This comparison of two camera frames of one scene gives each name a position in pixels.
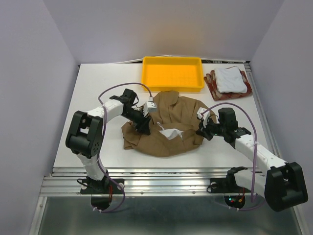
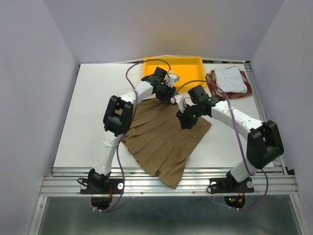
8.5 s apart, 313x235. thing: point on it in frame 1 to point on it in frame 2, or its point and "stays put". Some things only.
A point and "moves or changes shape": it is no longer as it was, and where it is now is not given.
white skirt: (230, 80) stays put
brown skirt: (172, 112) moves or changes shape
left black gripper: (142, 126) to (167, 97)
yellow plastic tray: (182, 74) stays put
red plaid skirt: (210, 79) stays put
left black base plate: (101, 187) stays put
